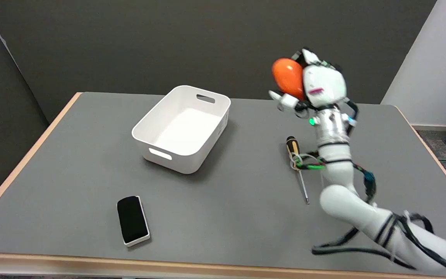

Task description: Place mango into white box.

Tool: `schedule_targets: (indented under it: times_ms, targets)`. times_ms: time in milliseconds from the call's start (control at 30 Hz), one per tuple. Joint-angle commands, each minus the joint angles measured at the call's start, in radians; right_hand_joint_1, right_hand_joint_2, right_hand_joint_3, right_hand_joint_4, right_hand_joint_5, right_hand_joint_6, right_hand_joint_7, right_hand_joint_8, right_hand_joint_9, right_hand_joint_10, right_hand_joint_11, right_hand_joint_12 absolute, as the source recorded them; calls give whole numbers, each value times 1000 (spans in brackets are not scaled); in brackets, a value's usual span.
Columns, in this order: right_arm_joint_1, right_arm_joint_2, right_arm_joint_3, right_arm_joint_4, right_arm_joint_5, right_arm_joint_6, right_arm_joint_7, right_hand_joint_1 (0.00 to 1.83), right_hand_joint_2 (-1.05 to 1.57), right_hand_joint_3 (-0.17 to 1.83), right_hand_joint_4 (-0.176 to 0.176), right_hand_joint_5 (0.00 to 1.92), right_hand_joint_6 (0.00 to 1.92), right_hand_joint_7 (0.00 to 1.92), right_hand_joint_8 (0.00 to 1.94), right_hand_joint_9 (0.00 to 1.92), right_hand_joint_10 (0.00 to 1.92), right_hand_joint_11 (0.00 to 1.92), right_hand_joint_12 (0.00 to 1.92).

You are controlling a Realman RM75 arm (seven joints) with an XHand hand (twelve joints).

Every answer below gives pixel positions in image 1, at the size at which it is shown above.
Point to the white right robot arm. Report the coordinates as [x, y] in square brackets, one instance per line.
[347, 186]

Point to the orange mango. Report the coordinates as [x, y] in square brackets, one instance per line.
[287, 77]

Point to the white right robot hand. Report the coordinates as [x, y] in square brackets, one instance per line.
[323, 85]

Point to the white plastic box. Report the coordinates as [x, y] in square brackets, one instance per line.
[182, 128]

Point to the black whiteboard eraser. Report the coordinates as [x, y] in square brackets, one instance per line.
[132, 220]

